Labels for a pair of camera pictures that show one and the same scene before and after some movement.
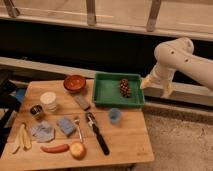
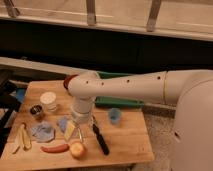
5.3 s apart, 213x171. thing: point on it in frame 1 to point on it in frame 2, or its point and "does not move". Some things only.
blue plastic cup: x=114 y=114 does not move
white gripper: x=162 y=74 to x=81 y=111
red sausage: x=55 y=149 does not move
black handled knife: x=100 y=139 does not move
